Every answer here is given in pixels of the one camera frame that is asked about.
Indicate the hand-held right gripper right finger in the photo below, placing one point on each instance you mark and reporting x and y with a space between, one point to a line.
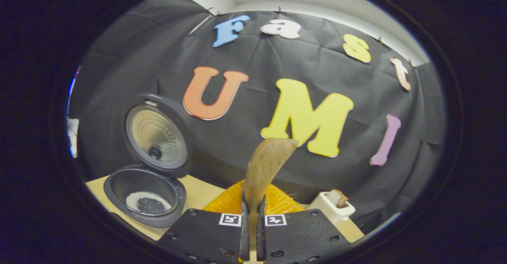
260 240

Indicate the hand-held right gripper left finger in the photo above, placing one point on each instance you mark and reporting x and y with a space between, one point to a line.
245 240

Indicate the wooden spoon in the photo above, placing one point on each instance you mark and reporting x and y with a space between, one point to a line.
269 161

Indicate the white rice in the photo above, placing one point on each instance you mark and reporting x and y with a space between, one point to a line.
136 200

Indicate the dark grey rice cooker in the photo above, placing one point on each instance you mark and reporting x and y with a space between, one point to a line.
158 137

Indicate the white toaster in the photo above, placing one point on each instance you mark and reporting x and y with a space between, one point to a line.
328 210

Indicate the toast bread slice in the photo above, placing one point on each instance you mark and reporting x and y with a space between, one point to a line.
338 198

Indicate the computer monitor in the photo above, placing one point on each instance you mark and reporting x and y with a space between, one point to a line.
73 137

